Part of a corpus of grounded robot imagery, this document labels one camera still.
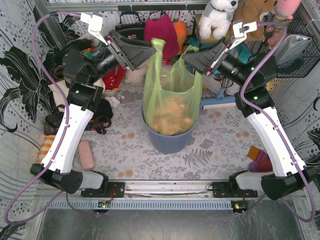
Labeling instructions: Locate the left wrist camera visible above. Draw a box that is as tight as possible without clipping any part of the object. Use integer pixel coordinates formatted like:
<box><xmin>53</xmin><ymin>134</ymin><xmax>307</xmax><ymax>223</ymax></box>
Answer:
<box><xmin>80</xmin><ymin>12</ymin><xmax>108</xmax><ymax>46</ymax></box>

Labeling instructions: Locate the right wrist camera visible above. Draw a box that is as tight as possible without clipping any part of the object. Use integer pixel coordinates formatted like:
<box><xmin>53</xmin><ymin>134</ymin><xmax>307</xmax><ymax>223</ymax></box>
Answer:
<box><xmin>228</xmin><ymin>20</ymin><xmax>258</xmax><ymax>50</ymax></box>

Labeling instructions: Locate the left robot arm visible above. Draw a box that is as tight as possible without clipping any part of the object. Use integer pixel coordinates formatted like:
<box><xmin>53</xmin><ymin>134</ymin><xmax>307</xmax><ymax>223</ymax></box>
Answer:
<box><xmin>30</xmin><ymin>30</ymin><xmax>156</xmax><ymax>197</ymax></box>

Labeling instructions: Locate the black handbag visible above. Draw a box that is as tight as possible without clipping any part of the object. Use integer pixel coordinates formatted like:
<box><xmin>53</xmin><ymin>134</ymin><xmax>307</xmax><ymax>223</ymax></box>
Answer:
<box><xmin>115</xmin><ymin>11</ymin><xmax>146</xmax><ymax>41</ymax></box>

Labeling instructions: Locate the pink glasses case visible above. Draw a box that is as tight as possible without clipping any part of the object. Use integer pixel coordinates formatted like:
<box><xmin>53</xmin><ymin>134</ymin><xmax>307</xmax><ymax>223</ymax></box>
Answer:
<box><xmin>78</xmin><ymin>140</ymin><xmax>95</xmax><ymax>171</ymax></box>

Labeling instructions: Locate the purple cable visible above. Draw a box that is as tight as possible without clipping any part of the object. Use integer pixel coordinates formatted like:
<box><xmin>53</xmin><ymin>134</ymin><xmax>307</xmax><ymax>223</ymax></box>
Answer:
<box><xmin>239</xmin><ymin>20</ymin><xmax>317</xmax><ymax>223</ymax></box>
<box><xmin>3</xmin><ymin>11</ymin><xmax>83</xmax><ymax>226</ymax></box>

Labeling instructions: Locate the dark brown strap bag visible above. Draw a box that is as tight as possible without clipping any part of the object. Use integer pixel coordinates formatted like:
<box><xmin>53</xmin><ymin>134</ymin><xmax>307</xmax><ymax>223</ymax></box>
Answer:
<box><xmin>43</xmin><ymin>99</ymin><xmax>113</xmax><ymax>136</ymax></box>

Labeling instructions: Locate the orange plush toy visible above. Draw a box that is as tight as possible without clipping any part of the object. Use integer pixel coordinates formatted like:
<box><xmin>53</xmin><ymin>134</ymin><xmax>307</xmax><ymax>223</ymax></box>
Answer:
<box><xmin>173</xmin><ymin>21</ymin><xmax>188</xmax><ymax>55</ymax></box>

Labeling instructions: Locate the black wire basket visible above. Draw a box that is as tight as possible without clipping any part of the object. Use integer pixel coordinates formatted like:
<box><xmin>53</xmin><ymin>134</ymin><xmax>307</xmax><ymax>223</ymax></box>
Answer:
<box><xmin>274</xmin><ymin>11</ymin><xmax>320</xmax><ymax>79</ymax></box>

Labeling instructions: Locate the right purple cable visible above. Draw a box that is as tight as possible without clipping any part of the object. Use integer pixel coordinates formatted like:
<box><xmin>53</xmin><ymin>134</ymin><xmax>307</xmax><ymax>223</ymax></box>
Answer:
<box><xmin>239</xmin><ymin>20</ymin><xmax>317</xmax><ymax>223</ymax></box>

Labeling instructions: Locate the brown teddy bear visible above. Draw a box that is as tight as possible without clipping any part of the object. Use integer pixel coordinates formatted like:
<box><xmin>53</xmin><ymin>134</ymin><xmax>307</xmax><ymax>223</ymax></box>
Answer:
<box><xmin>225</xmin><ymin>0</ymin><xmax>277</xmax><ymax>40</ymax></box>

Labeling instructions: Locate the cream tote bag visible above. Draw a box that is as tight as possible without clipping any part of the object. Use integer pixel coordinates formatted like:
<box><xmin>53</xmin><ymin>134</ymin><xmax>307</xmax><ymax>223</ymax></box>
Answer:
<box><xmin>49</xmin><ymin>79</ymin><xmax>69</xmax><ymax>106</ymax></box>

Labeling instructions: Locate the pink plush toy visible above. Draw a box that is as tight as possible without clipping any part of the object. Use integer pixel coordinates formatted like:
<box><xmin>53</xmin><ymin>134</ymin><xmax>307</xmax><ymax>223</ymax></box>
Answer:
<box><xmin>271</xmin><ymin>0</ymin><xmax>301</xmax><ymax>22</ymax></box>

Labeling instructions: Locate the blue broom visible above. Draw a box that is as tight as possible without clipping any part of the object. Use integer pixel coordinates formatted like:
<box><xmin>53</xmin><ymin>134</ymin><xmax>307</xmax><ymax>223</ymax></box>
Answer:
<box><xmin>200</xmin><ymin>40</ymin><xmax>236</xmax><ymax>110</ymax></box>

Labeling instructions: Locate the white fluffy plush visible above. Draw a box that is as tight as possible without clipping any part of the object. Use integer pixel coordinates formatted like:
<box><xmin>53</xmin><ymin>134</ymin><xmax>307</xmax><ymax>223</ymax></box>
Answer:
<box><xmin>125</xmin><ymin>62</ymin><xmax>148</xmax><ymax>84</ymax></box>

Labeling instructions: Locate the red cloth in basket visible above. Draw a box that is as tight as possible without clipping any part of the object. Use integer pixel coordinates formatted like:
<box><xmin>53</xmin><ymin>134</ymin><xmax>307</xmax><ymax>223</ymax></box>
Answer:
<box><xmin>102</xmin><ymin>65</ymin><xmax>127</xmax><ymax>91</ymax></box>

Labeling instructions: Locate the crumpled brown paper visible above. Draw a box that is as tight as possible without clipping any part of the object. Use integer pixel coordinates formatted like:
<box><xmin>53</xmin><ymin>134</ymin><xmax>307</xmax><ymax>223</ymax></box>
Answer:
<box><xmin>148</xmin><ymin>97</ymin><xmax>196</xmax><ymax>136</ymax></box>

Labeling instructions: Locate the magenta hanging bag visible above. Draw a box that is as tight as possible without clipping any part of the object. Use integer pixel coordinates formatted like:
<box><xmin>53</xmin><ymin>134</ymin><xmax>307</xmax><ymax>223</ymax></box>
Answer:
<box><xmin>144</xmin><ymin>14</ymin><xmax>180</xmax><ymax>61</ymax></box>

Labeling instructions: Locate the white dog plush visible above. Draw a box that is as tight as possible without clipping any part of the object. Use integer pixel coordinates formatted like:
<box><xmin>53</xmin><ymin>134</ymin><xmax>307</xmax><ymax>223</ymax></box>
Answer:
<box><xmin>199</xmin><ymin>0</ymin><xmax>239</xmax><ymax>40</ymax></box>

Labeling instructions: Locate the purple orange sock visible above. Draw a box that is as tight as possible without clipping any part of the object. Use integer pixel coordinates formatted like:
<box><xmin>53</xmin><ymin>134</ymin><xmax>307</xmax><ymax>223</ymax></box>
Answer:
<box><xmin>247</xmin><ymin>145</ymin><xmax>273</xmax><ymax>173</ymax></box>

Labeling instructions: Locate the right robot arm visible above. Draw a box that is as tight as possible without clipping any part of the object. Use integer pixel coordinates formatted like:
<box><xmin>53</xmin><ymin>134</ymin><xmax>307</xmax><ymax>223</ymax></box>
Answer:
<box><xmin>182</xmin><ymin>39</ymin><xmax>318</xmax><ymax>200</ymax></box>

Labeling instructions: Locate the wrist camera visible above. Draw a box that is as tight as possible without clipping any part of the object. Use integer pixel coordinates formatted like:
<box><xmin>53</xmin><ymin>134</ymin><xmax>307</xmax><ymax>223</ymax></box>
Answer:
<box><xmin>80</xmin><ymin>12</ymin><xmax>108</xmax><ymax>46</ymax></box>
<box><xmin>228</xmin><ymin>20</ymin><xmax>258</xmax><ymax>50</ymax></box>

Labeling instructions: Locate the colourful printed cloth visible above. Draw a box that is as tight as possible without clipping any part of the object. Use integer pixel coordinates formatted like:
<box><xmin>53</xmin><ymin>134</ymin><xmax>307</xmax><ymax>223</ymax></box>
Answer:
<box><xmin>82</xmin><ymin>41</ymin><xmax>106</xmax><ymax>59</ymax></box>

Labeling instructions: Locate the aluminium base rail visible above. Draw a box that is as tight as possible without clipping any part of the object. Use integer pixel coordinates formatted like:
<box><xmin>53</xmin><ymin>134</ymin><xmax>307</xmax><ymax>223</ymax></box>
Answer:
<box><xmin>37</xmin><ymin>178</ymin><xmax>307</xmax><ymax>210</ymax></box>

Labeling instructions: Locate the blue trash bin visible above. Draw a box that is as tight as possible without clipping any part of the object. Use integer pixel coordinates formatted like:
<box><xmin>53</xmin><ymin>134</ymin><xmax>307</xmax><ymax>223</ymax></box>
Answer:
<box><xmin>140</xmin><ymin>105</ymin><xmax>199</xmax><ymax>155</ymax></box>

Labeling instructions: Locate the orange checked cloth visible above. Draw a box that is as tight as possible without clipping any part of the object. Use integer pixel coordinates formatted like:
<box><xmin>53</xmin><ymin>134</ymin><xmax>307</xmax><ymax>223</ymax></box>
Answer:
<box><xmin>36</xmin><ymin>135</ymin><xmax>56</xmax><ymax>164</ymax></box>

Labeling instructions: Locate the black round hat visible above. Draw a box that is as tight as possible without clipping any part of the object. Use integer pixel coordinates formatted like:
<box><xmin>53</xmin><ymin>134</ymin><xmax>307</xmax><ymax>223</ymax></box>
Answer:
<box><xmin>54</xmin><ymin>38</ymin><xmax>93</xmax><ymax>65</ymax></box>

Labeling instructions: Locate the green trash bag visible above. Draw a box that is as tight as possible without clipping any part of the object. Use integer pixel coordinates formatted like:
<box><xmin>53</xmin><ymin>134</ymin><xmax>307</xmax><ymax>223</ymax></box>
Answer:
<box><xmin>142</xmin><ymin>38</ymin><xmax>203</xmax><ymax>127</ymax></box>

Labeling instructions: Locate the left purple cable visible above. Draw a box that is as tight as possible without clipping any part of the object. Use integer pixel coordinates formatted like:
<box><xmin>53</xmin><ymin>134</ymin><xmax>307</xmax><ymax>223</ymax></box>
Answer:
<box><xmin>3</xmin><ymin>11</ymin><xmax>83</xmax><ymax>226</ymax></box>

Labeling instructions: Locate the silver foil pouch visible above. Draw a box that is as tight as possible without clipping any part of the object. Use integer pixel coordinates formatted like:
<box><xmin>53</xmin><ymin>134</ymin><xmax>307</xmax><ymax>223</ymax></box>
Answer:
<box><xmin>274</xmin><ymin>34</ymin><xmax>312</xmax><ymax>65</ymax></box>

